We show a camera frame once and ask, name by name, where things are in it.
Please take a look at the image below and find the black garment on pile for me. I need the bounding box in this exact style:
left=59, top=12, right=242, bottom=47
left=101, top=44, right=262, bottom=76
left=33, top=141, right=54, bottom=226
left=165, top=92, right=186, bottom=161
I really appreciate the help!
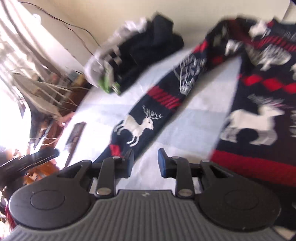
left=108, top=14, right=184, bottom=95

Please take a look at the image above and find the smartphone in clear case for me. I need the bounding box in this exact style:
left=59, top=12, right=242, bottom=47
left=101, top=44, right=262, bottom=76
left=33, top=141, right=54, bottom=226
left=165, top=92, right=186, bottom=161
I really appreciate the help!
left=65, top=122, right=86, bottom=149

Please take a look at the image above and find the green white striped knit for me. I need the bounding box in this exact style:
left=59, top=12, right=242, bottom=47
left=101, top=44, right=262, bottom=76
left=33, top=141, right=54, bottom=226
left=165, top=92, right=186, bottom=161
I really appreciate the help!
left=98, top=70, right=121, bottom=95

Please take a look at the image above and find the white grey garment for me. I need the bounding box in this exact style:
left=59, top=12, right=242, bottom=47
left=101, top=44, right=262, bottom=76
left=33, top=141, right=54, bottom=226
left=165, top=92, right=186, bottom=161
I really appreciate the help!
left=84, top=18, right=149, bottom=88

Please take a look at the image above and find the navy red reindeer sweater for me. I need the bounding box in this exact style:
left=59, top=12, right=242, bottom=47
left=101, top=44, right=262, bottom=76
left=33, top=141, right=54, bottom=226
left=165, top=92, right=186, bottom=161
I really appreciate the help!
left=96, top=18, right=295, bottom=187

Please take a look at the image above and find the blue white striped bedsheet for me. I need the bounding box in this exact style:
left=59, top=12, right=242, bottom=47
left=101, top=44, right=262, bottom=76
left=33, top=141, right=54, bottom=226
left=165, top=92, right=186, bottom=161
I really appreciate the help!
left=57, top=51, right=241, bottom=190

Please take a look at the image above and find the dark wall cable left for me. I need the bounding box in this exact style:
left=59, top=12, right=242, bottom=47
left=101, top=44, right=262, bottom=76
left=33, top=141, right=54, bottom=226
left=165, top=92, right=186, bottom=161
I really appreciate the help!
left=18, top=1, right=102, bottom=56

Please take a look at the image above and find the white drying rack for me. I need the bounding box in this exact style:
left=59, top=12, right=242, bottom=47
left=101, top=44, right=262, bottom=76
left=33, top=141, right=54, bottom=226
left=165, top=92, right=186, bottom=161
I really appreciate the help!
left=13, top=73, right=77, bottom=117

